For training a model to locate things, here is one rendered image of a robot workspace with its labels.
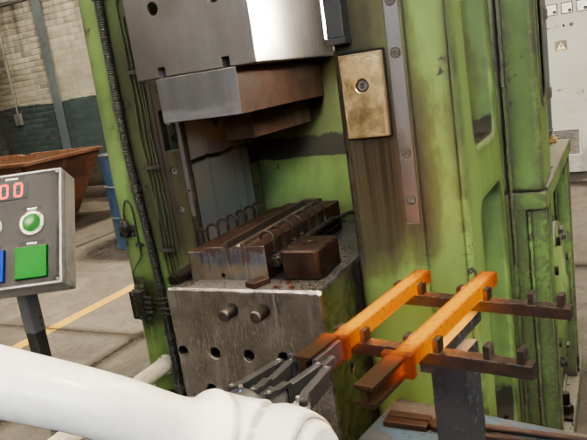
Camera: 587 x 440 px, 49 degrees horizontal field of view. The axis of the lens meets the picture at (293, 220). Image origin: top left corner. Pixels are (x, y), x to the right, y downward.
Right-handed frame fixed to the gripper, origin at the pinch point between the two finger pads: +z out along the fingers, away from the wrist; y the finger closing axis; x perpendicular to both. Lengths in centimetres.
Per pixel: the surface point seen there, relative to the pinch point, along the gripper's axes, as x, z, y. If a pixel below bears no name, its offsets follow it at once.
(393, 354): 1.5, 1.2, 11.3
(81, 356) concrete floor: -92, 124, -251
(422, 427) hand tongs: -25.3, 25.2, 2.1
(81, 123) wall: 19, 531, -746
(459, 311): 0.3, 20.5, 13.4
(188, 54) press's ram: 47, 30, -43
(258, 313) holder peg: -4.9, 22.0, -29.6
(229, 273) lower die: 0, 30, -43
